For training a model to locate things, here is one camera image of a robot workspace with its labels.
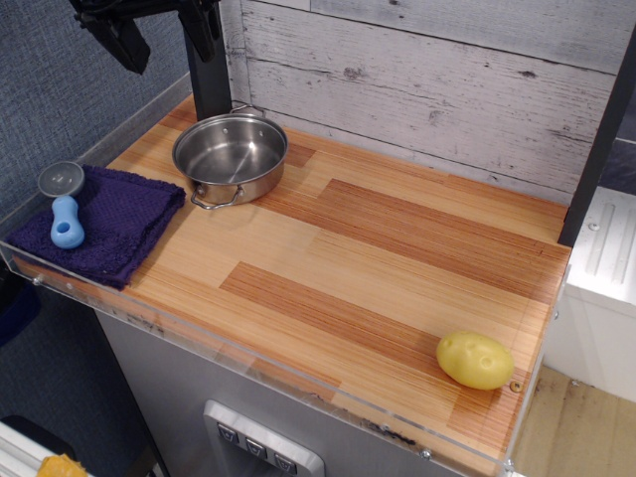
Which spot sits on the yellow toy potato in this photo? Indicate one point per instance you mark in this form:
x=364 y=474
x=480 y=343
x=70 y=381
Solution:
x=474 y=360

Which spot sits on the black right frame post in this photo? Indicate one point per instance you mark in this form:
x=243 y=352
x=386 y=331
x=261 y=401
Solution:
x=601 y=147

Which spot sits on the black vertical post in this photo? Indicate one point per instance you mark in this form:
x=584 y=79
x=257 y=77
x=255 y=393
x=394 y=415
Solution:
x=210 y=80

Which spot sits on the stainless steel pot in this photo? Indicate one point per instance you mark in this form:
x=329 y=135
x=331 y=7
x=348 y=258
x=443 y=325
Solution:
x=231 y=159

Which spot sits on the yellow sponge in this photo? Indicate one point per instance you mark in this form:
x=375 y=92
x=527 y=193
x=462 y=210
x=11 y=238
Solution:
x=60 y=466

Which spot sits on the silver dispenser button panel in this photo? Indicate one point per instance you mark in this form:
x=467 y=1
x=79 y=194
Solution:
x=260 y=442

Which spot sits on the clear acrylic table guard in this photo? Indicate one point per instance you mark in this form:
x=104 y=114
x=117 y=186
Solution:
x=338 y=285

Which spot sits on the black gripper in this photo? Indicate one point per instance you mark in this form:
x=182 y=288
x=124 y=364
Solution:
x=123 y=40

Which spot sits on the purple folded towel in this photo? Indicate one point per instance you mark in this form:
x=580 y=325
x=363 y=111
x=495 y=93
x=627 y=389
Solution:
x=123 y=216

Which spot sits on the white ribbed appliance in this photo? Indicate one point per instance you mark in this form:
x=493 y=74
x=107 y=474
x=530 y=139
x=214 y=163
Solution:
x=592 y=338

